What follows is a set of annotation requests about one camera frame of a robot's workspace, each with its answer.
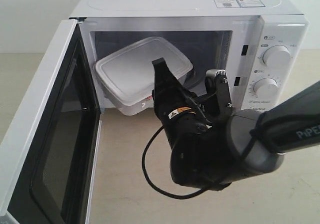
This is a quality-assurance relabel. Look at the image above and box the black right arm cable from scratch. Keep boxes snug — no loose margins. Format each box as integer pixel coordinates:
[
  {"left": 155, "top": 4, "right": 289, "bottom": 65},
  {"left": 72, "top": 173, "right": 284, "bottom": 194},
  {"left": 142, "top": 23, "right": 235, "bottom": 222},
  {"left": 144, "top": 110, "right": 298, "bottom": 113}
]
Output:
[{"left": 142, "top": 113, "right": 283, "bottom": 200}]

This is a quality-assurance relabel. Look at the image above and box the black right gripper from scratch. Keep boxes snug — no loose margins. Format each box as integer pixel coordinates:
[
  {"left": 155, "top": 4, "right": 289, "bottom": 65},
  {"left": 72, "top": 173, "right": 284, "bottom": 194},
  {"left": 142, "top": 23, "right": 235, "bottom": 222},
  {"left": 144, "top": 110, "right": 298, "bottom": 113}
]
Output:
[{"left": 152, "top": 58, "right": 233, "bottom": 190}]

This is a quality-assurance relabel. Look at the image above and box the glass turntable plate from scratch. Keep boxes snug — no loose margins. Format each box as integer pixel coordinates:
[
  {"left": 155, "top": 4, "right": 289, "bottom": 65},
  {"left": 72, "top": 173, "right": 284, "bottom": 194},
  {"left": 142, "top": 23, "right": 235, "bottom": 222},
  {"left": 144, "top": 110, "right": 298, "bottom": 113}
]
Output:
[{"left": 183, "top": 68, "right": 207, "bottom": 96}]

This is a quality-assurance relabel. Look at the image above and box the white microwave door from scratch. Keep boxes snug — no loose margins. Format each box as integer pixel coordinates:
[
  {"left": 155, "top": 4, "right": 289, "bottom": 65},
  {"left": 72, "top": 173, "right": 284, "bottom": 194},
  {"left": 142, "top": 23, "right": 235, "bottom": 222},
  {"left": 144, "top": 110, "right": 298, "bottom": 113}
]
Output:
[{"left": 0, "top": 19, "right": 101, "bottom": 223}]

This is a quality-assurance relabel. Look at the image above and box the white microwave oven body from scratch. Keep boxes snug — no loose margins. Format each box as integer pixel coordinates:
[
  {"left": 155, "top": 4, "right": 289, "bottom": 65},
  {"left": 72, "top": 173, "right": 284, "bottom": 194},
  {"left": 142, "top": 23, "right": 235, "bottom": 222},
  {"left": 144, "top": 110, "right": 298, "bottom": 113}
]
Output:
[{"left": 70, "top": 0, "right": 308, "bottom": 112}]

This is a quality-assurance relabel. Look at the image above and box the printed paper instruction sheet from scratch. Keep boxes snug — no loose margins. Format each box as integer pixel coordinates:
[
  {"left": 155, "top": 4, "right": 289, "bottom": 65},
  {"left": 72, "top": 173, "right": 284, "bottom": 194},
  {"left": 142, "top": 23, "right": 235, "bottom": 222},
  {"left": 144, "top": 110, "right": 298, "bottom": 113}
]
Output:
[{"left": 213, "top": 0, "right": 265, "bottom": 9}]

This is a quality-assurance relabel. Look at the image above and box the lower white timer knob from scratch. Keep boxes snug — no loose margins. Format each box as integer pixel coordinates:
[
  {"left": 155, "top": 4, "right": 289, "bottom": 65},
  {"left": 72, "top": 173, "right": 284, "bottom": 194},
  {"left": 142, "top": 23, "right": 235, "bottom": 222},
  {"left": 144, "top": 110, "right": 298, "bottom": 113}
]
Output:
[{"left": 253, "top": 78, "right": 278, "bottom": 98}]

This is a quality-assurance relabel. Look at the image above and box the upper white control knob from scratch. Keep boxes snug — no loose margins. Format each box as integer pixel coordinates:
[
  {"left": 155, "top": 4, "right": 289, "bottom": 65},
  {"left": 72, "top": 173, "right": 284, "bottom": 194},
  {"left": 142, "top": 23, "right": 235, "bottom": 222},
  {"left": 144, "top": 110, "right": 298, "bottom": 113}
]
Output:
[{"left": 262, "top": 45, "right": 291, "bottom": 69}]

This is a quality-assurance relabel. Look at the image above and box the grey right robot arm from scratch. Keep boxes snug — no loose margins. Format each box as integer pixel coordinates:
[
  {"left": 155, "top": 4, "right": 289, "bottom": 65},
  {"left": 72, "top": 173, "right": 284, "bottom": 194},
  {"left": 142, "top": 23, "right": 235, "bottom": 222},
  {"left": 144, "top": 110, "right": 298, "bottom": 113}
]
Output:
[{"left": 152, "top": 58, "right": 320, "bottom": 191}]

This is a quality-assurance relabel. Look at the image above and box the white plastic food container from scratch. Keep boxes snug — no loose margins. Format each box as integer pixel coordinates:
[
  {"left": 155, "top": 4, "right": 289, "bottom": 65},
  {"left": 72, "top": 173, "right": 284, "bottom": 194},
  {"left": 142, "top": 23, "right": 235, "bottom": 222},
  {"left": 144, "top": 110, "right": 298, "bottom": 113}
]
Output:
[{"left": 94, "top": 37, "right": 193, "bottom": 116}]

